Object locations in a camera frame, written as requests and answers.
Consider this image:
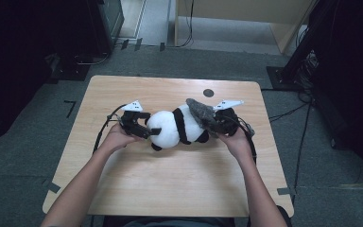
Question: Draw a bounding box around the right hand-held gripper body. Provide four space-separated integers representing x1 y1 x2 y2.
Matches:
213 99 245 137

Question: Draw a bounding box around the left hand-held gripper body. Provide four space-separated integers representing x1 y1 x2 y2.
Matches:
120 100 144 135

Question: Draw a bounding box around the panda plush toy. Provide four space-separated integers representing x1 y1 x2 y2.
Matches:
145 103 211 151

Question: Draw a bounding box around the grey fluffy cloth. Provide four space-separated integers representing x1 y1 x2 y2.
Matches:
185 97 221 138

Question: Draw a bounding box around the person's left hand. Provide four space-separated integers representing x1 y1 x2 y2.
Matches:
102 122 144 155

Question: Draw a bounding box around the person's right hand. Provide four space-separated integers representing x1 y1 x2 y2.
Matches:
216 127 253 162

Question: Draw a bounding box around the black metal stand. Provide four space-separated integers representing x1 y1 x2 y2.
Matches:
266 0 339 93

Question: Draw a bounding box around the grey tape strip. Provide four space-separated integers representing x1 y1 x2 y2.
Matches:
42 179 61 194
276 186 297 197

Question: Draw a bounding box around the black equipment cabinet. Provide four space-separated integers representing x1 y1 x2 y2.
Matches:
86 0 126 56

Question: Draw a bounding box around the light wooden cabinet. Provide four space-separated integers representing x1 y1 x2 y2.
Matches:
173 0 320 55

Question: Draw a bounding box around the dark curtain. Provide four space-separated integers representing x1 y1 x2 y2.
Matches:
308 0 363 190
0 0 95 150

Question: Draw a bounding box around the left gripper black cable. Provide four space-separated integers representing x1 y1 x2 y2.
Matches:
93 103 128 155

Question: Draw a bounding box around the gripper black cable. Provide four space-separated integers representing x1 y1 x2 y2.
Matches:
93 103 128 155
235 116 258 165

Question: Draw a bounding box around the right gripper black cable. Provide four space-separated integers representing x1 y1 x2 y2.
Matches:
235 116 258 165

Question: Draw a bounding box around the coiled black floor cable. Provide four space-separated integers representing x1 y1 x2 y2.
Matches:
74 51 112 66

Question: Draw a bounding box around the black floor base plate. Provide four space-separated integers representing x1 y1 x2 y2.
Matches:
46 53 91 84

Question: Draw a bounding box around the long black floor cable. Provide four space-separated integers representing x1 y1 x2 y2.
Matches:
292 102 314 206

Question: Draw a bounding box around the tangle of cables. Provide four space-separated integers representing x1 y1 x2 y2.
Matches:
296 50 320 94

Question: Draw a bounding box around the black hanging cable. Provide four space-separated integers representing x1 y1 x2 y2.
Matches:
174 0 196 49

